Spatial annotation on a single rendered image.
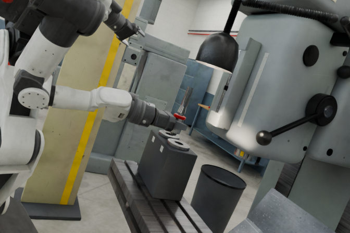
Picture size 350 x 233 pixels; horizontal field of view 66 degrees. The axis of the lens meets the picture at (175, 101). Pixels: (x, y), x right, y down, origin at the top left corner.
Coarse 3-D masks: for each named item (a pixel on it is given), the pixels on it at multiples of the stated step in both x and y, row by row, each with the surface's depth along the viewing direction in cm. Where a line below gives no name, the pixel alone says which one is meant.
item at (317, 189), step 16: (272, 160) 104; (304, 160) 93; (272, 176) 102; (288, 176) 96; (304, 176) 92; (320, 176) 87; (336, 176) 83; (288, 192) 95; (304, 192) 90; (320, 192) 86; (336, 192) 82; (304, 208) 89; (320, 208) 84; (336, 208) 81; (336, 224) 79
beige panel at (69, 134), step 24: (120, 0) 210; (72, 48) 204; (96, 48) 211; (120, 48) 219; (72, 72) 208; (96, 72) 216; (48, 120) 209; (72, 120) 217; (96, 120) 225; (48, 144) 214; (72, 144) 222; (48, 168) 218; (72, 168) 226; (24, 192) 215; (48, 192) 223; (72, 192) 232; (48, 216) 211; (72, 216) 220
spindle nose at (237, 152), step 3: (237, 150) 67; (240, 150) 66; (234, 153) 68; (237, 153) 67; (246, 153) 66; (237, 156) 66; (240, 156) 66; (243, 156) 66; (246, 156) 66; (249, 156) 66; (252, 156) 66; (246, 159) 66; (249, 159) 66
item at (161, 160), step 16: (160, 144) 100; (176, 144) 98; (144, 160) 109; (160, 160) 97; (176, 160) 95; (192, 160) 97; (144, 176) 105; (160, 176) 94; (176, 176) 96; (160, 192) 95; (176, 192) 98
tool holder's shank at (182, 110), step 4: (188, 88) 98; (192, 88) 98; (188, 92) 98; (192, 92) 98; (184, 96) 98; (188, 96) 98; (184, 100) 99; (188, 100) 98; (184, 104) 98; (180, 108) 99; (184, 108) 98; (180, 112) 98; (184, 112) 99
